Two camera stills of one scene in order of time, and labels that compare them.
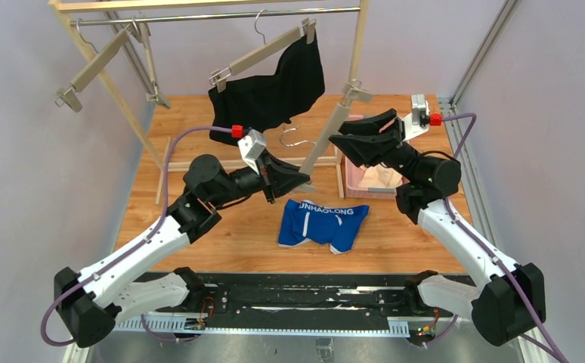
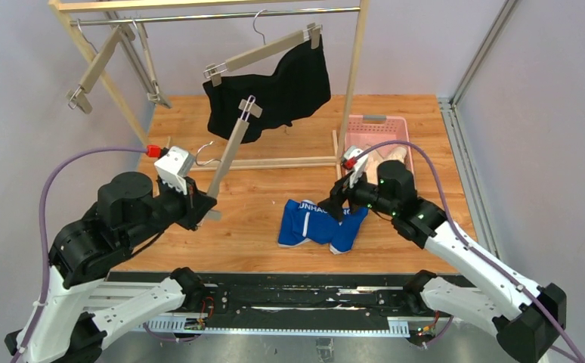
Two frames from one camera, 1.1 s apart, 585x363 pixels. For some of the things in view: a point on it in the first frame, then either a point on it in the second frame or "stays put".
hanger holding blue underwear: x=293 y=144 -> x=249 y=110
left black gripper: x=267 y=178 -> x=196 y=203
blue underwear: x=303 y=221 stays put
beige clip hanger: x=142 y=31 stays put
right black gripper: x=394 y=142 -> x=346 y=193
